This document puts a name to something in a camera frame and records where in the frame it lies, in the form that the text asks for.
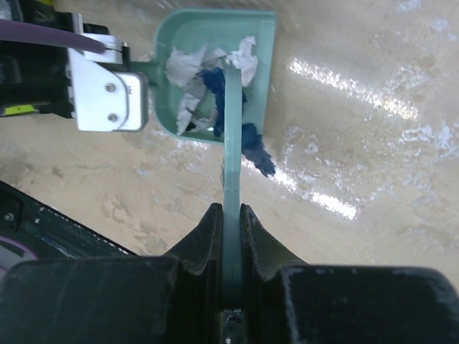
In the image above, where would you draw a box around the mint green dustpan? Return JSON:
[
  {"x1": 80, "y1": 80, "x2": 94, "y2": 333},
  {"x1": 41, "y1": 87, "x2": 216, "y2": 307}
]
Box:
[{"x1": 131, "y1": 8, "x2": 276, "y2": 144}]

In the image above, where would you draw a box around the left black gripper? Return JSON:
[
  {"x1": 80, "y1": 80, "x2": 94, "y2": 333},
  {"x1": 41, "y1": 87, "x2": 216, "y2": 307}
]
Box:
[{"x1": 0, "y1": 10, "x2": 110, "y2": 119}]

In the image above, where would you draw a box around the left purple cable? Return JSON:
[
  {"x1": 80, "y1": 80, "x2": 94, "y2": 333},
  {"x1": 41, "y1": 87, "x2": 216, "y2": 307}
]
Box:
[{"x1": 0, "y1": 19, "x2": 107, "y2": 54}]

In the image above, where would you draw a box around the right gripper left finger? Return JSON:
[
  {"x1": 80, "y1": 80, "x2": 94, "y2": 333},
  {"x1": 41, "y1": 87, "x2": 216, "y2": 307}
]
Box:
[{"x1": 1, "y1": 204, "x2": 222, "y2": 343}]

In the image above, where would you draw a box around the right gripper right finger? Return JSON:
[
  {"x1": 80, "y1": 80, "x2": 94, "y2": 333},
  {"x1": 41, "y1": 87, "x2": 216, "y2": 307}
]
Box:
[{"x1": 240, "y1": 205, "x2": 458, "y2": 343}]

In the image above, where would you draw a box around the small white paper scrap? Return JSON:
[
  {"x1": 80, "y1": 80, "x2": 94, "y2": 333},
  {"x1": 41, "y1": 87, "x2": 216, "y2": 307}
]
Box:
[{"x1": 226, "y1": 36, "x2": 258, "y2": 87}]

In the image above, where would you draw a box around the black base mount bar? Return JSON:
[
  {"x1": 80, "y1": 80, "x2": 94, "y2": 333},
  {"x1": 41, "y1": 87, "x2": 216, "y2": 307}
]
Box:
[{"x1": 1, "y1": 182, "x2": 134, "y2": 276}]

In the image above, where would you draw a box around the grey white paper scrap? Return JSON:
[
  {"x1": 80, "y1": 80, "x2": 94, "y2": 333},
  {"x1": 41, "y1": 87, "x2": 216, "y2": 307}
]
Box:
[{"x1": 166, "y1": 45, "x2": 227, "y2": 135}]

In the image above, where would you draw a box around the black razor package box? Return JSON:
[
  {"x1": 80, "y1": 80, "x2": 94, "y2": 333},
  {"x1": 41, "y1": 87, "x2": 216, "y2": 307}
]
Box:
[{"x1": 1, "y1": 105, "x2": 37, "y2": 117}]

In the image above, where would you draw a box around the mint green hand brush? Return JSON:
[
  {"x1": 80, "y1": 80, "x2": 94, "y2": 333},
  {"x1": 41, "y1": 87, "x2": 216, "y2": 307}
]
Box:
[{"x1": 221, "y1": 64, "x2": 243, "y2": 310}]

